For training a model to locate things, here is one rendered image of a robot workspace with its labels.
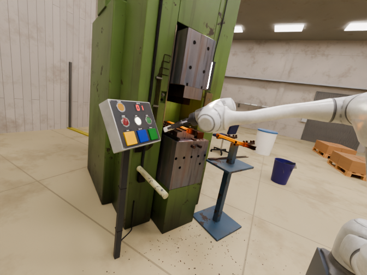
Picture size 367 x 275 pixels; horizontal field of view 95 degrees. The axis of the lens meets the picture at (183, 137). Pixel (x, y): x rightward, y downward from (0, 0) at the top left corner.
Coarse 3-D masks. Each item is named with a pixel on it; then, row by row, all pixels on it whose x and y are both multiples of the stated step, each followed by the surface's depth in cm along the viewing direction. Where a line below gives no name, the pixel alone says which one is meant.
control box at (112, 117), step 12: (108, 108) 87; (132, 108) 101; (144, 108) 110; (108, 120) 89; (120, 120) 90; (132, 120) 98; (144, 120) 107; (108, 132) 90; (120, 132) 88; (120, 144) 87; (144, 144) 101
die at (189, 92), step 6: (168, 90) 152; (174, 90) 145; (180, 90) 138; (186, 90) 136; (192, 90) 139; (198, 90) 143; (180, 96) 138; (186, 96) 137; (192, 96) 141; (198, 96) 145
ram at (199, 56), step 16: (176, 32) 133; (192, 32) 124; (176, 48) 133; (192, 48) 128; (208, 48) 137; (176, 64) 133; (192, 64) 132; (208, 64) 142; (176, 80) 134; (192, 80) 136; (208, 80) 146
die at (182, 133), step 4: (176, 128) 153; (180, 128) 155; (168, 132) 153; (176, 132) 143; (180, 132) 144; (184, 132) 147; (180, 136) 146; (184, 136) 148; (188, 136) 151; (192, 136) 154
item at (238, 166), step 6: (210, 162) 166; (216, 162) 167; (222, 162) 170; (240, 162) 179; (222, 168) 154; (228, 168) 156; (234, 168) 159; (240, 168) 161; (246, 168) 164; (252, 168) 171
